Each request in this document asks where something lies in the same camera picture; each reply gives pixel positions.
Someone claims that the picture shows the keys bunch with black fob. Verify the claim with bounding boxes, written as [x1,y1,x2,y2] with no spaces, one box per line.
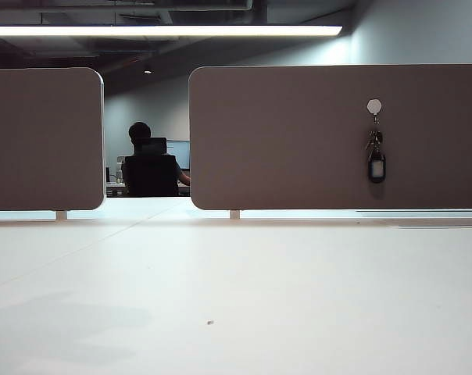
[363,116,388,184]

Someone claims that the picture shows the brown fabric desk divider panel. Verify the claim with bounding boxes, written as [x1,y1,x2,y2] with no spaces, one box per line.
[0,66,105,213]
[188,63,472,211]

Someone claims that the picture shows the computer monitor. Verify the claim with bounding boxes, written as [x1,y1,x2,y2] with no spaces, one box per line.
[166,139,191,170]

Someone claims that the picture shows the black office chair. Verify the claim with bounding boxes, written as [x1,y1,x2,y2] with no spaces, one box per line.
[124,137,181,198]

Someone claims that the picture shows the seated person in dark shirt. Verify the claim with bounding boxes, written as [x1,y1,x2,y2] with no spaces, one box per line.
[120,121,192,196]

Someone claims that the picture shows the white background office desk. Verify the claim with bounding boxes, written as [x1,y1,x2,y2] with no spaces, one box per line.
[105,180,191,198]

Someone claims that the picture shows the long ceiling strip light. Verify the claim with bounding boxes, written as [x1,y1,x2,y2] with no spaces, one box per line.
[0,24,344,38]

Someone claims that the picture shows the white adhesive wall hook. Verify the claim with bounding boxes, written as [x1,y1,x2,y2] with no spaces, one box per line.
[367,98,385,125]

